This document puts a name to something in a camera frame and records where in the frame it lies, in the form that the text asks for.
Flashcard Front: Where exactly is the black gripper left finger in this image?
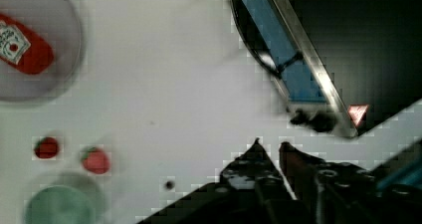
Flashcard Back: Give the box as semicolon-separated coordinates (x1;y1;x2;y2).
219;137;292;200

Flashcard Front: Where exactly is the grey round plate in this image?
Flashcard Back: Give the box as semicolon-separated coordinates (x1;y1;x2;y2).
1;0;83;102

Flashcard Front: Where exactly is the green perforated colander bowl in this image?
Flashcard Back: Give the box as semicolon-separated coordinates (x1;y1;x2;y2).
22;171;106;224

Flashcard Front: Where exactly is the toaster oven with glass door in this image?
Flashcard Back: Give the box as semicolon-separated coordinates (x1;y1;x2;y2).
229;0;422;138

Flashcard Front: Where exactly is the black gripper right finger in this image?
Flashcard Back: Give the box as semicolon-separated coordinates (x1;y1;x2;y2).
279;141;378;224

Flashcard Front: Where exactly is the dark red toy strawberry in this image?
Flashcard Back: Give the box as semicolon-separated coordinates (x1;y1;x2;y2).
34;136;60;159

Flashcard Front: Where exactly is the red plush ketchup bottle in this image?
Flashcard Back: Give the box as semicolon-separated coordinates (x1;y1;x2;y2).
0;14;55;75

